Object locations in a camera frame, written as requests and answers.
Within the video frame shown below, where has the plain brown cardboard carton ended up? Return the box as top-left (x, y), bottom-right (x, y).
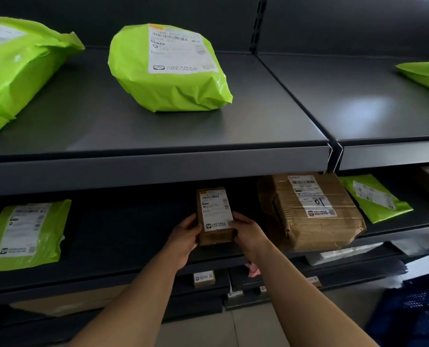
top-left (10, 284), bottom-right (129, 318)

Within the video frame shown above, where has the flat white parcel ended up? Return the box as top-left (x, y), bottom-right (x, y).
top-left (304, 243), bottom-right (384, 267)

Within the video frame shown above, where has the plump green labelled mailer bag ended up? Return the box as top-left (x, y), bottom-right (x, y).
top-left (108, 23), bottom-right (234, 113)

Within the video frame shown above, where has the dark grey metal shelf board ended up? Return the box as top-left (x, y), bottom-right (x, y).
top-left (257, 52), bottom-right (429, 172)
top-left (294, 166), bottom-right (429, 262)
top-left (0, 177), bottom-right (291, 307)
top-left (224, 254), bottom-right (408, 310)
top-left (0, 269), bottom-right (231, 347)
top-left (0, 46), bottom-right (333, 198)

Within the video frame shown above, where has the slotted metal shelf upright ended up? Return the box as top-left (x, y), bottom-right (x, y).
top-left (250, 0), bottom-right (269, 54)

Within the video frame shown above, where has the flat green labelled mailer bag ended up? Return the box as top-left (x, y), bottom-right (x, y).
top-left (0, 199), bottom-right (73, 273)

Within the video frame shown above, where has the white plastic mailer bag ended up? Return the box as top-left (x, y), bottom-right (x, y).
top-left (391, 233), bottom-right (429, 257)

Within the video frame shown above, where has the small brown labelled cardboard box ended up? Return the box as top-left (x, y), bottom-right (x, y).
top-left (196, 187), bottom-right (237, 247)

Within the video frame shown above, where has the person's right hand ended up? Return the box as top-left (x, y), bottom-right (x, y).
top-left (228, 212), bottom-right (273, 265)

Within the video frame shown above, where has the person's left hand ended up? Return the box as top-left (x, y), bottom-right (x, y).
top-left (162, 213), bottom-right (203, 272)

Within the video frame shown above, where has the large green mailer bag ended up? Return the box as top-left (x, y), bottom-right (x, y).
top-left (0, 16), bottom-right (86, 133)

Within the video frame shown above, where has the large taped brown cardboard parcel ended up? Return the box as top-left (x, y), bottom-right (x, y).
top-left (257, 172), bottom-right (367, 253)

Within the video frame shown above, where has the person's left forearm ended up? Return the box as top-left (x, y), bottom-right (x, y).
top-left (67, 251), bottom-right (182, 347)

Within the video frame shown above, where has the person's right forearm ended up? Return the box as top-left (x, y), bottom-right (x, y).
top-left (254, 245), bottom-right (380, 347)

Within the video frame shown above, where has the blue plastic crate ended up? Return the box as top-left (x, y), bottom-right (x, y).
top-left (365, 269), bottom-right (429, 347)

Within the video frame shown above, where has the small flat green mailer bag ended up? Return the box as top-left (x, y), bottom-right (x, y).
top-left (339, 173), bottom-right (414, 224)

